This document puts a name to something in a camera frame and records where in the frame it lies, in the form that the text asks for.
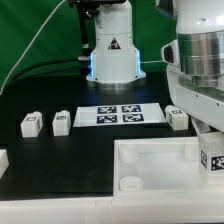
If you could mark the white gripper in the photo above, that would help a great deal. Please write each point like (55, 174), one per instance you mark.
(202, 97)

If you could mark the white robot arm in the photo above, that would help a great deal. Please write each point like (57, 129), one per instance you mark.
(195, 58)

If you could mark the white paper with tags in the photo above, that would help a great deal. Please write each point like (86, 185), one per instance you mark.
(119, 115)

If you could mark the green backdrop curtain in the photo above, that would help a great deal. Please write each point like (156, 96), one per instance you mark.
(34, 31)

